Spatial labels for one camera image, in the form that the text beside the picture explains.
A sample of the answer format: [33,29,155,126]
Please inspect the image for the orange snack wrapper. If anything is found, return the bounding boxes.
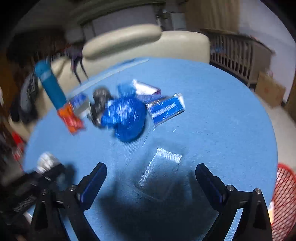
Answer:
[57,102,84,135]

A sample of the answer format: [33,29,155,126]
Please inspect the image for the clear plastic tray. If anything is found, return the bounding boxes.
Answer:
[121,130,189,201]

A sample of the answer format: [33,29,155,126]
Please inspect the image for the black plastic bag bundle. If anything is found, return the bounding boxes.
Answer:
[89,86,113,128]

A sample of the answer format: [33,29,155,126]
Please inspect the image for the blue plastic bag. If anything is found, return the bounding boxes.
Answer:
[101,84,147,143]

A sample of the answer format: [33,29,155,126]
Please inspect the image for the blue white snack wrapper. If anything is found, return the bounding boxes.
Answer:
[145,93,186,126]

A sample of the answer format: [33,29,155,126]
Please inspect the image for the red plastic basket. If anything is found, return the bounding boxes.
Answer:
[268,163,295,240]

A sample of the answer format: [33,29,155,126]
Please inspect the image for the blue round tablecloth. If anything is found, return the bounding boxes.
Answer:
[23,58,278,240]

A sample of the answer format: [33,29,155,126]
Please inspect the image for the blue white carton box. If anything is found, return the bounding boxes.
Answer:
[69,93,91,119]

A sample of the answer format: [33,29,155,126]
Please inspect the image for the blue thermos bottle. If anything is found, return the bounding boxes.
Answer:
[35,60,67,110]

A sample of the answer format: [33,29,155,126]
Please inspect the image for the dark clothes on sofa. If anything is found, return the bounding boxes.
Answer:
[11,51,70,125]

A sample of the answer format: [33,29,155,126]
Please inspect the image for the brown cardboard box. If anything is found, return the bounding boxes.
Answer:
[255,72,286,108]

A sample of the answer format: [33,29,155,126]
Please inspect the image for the white purple medicine box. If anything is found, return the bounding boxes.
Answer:
[132,79,161,95]

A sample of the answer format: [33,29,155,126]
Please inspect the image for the wooden baby crib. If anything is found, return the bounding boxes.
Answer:
[202,29,275,87]

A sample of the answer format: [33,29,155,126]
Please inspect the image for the cream leather sofa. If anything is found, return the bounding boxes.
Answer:
[6,23,211,140]

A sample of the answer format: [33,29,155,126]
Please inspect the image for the beige curtain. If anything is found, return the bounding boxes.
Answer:
[184,0,240,33]

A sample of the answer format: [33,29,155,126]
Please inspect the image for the blue strap bag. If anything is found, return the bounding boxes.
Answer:
[67,45,88,85]

